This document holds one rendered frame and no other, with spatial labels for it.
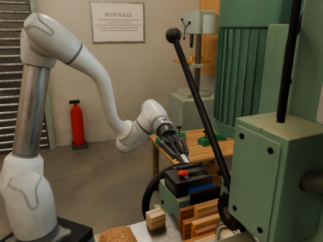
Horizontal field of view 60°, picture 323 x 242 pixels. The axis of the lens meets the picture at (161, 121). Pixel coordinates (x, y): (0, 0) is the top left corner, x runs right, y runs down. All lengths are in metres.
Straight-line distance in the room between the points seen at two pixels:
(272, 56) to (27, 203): 0.91
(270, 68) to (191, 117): 2.48
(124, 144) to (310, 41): 1.04
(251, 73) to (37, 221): 0.88
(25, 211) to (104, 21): 2.73
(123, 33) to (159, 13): 0.52
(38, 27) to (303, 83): 0.85
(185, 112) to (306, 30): 2.55
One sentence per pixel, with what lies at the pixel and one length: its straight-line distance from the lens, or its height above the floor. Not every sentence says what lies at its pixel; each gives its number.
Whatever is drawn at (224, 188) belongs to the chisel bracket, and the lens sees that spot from 0.73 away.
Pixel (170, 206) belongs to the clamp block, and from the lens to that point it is 0.86.
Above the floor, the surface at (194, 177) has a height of 1.00.
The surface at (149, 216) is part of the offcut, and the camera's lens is 0.79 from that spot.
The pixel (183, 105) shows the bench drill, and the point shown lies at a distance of 2.89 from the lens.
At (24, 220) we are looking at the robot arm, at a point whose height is 0.78.
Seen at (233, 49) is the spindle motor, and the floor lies 1.38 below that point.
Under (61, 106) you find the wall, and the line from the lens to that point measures 3.61.
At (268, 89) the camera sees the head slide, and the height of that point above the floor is 1.31.
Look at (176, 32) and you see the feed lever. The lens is 0.63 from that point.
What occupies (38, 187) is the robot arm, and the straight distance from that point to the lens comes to 1.11.
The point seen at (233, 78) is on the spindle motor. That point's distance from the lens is 0.56.
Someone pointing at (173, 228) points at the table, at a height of 0.90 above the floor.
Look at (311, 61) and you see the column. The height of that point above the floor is 1.37.
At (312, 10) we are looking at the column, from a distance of 0.41.
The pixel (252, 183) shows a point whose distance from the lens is 0.38.
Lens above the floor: 1.41
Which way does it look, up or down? 18 degrees down
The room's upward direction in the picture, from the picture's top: straight up
